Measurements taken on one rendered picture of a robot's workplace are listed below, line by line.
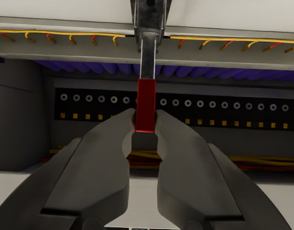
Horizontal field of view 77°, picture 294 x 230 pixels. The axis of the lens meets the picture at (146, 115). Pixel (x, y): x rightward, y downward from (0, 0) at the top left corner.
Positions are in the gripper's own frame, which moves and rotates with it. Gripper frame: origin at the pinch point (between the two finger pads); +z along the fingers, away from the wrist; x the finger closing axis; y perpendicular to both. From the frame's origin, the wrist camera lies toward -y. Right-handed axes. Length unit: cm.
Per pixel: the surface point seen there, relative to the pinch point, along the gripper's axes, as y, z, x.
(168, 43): -3.5, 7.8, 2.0
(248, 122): 9.2, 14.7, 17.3
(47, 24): -4.7, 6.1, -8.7
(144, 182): 7.4, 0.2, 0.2
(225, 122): 9.3, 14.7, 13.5
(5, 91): 3.8, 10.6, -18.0
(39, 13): -5.5, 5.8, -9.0
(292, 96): 4.9, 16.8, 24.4
